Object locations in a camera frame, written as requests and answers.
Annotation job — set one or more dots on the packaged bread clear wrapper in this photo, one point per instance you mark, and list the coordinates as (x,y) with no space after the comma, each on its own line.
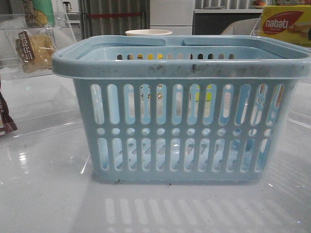
(35,48)

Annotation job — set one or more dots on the light blue plastic basket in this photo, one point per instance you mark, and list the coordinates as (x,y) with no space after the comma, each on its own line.
(196,108)

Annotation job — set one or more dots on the white paper cup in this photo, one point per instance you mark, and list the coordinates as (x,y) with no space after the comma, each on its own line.
(148,32)

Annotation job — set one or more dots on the white cabinet background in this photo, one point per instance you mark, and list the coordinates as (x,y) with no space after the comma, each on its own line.
(172,15)

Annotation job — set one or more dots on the clear acrylic shelf left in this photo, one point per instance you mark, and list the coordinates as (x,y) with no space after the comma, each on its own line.
(10,25)

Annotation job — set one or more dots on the dark red snack packet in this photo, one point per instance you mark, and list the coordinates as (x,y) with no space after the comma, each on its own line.
(7,124)

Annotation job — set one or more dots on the green cartoon snack can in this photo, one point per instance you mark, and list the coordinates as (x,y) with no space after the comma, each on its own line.
(38,13)

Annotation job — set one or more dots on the clear acrylic stand right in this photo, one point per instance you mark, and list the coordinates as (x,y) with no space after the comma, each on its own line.
(255,26)

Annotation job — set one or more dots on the yellow nabati wafer box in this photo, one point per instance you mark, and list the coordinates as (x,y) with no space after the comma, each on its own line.
(286,24)

